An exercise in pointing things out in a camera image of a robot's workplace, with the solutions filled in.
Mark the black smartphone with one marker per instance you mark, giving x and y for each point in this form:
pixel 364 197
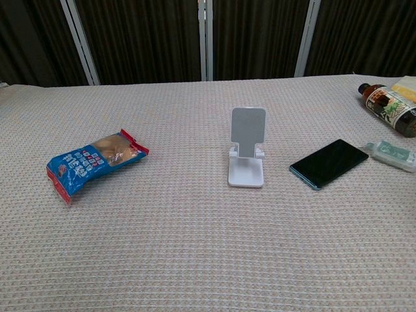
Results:
pixel 328 162

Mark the brown tea bottle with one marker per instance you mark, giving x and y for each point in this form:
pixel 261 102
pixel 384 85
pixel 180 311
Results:
pixel 386 105

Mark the blue red snack bag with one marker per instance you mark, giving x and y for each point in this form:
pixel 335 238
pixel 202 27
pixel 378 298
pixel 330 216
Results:
pixel 84 162

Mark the white folding phone stand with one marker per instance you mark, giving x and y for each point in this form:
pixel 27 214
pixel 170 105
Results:
pixel 248 139

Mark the beige woven tablecloth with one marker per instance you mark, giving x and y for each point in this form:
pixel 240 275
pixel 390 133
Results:
pixel 195 227

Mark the yellow white packet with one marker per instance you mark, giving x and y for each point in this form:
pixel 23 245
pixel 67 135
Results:
pixel 405 87

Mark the white screen frame post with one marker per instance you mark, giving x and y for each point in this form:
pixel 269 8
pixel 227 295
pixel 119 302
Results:
pixel 81 42
pixel 204 39
pixel 307 37

